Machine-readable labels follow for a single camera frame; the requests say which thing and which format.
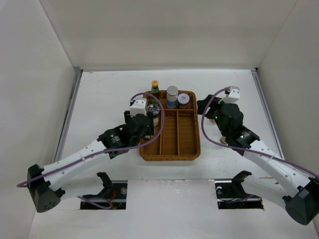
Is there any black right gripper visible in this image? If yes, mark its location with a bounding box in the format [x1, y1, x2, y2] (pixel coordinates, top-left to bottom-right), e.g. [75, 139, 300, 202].
[197, 94, 234, 136]

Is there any brown spice jar red label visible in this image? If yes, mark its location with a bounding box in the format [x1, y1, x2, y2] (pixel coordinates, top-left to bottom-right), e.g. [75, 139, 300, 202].
[177, 93, 190, 109]

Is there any clear jar grey lid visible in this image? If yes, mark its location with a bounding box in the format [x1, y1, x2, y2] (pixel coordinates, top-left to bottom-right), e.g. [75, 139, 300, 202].
[147, 104, 160, 127]

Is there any white bead jar silver lid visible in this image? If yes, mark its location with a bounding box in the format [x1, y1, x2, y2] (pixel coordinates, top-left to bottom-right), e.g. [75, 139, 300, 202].
[166, 86, 178, 109]

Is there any red sauce bottle yellow cap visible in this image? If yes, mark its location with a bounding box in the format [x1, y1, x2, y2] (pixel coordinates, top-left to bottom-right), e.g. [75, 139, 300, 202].
[151, 80, 160, 100]

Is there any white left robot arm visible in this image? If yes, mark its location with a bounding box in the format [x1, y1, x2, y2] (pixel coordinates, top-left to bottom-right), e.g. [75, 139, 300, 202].
[26, 113, 154, 213]

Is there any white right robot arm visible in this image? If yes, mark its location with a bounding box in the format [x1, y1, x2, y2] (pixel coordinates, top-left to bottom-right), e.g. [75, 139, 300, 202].
[197, 95, 319, 225]

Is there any small yellow label bottle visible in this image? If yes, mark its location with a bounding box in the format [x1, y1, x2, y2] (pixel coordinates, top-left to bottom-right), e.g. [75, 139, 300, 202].
[220, 136, 227, 144]

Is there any brown wicker divided tray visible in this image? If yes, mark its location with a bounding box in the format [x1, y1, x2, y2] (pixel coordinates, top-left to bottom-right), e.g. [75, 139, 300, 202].
[139, 90, 201, 161]

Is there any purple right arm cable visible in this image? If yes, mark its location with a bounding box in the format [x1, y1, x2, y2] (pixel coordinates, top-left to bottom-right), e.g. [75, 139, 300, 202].
[200, 87, 319, 179]

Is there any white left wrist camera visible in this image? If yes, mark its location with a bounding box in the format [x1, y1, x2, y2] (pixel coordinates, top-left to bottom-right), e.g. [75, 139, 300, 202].
[130, 98, 148, 117]

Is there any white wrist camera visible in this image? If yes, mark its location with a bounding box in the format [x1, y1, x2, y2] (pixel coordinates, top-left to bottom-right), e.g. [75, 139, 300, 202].
[130, 98, 148, 117]
[219, 86, 240, 104]

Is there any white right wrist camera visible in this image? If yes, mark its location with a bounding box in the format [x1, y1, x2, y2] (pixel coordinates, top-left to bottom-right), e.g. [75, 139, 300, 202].
[219, 86, 240, 104]

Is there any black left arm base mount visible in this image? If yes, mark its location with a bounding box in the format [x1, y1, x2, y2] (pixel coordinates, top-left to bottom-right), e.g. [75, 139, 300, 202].
[80, 172, 128, 210]

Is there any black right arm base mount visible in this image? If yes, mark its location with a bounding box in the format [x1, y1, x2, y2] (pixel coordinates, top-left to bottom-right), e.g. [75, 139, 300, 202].
[215, 170, 264, 210]

